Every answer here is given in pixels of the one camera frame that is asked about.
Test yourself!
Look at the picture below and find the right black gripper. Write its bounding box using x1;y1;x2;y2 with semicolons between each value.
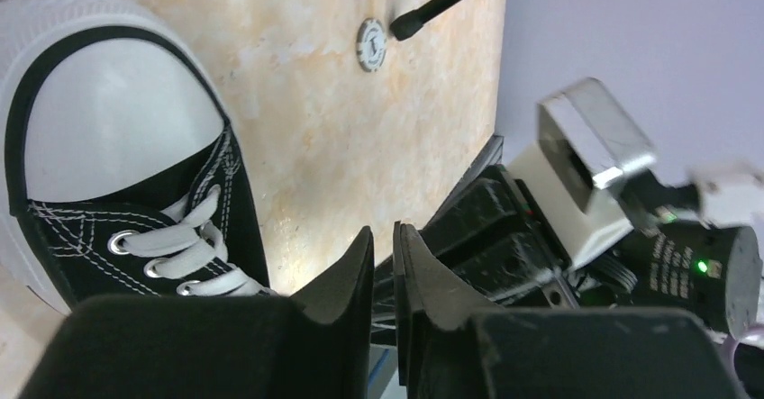
408;164;633;308

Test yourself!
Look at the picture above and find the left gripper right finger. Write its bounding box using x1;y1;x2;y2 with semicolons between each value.
393;222;745;398

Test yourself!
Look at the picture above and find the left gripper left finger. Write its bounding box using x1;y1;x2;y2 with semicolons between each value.
21;227;374;398

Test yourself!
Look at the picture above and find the white shoelace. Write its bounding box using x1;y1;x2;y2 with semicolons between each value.
108;185;275;297

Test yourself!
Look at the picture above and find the black white canvas sneaker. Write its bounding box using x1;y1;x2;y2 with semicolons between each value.
1;0;270;313

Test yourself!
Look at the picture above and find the black music stand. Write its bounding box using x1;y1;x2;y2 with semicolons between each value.
389;0;462;41

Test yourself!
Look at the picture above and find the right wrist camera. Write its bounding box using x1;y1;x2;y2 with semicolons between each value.
508;77;657;269

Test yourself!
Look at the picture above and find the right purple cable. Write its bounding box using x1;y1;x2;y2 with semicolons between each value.
715;324;764;379

